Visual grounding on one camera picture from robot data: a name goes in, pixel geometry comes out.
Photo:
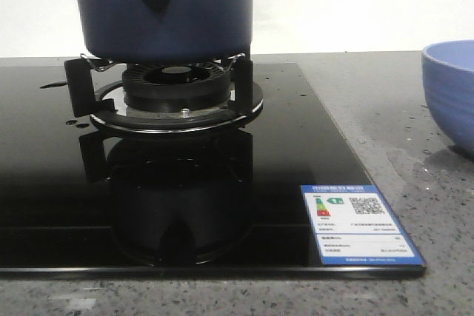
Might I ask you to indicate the blue energy efficiency label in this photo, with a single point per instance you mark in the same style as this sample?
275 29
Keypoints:
353 225

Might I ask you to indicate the black glass gas cooktop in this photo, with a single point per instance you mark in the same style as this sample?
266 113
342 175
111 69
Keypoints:
78 202

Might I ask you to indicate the light blue bowl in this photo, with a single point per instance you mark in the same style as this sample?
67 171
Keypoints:
447 78

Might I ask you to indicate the dark blue cooking pot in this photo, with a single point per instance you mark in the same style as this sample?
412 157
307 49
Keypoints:
153 31

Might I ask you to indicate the black pot support grate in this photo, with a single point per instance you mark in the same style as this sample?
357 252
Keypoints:
106 106

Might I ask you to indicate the black gas burner head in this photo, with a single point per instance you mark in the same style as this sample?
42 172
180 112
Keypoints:
157 88

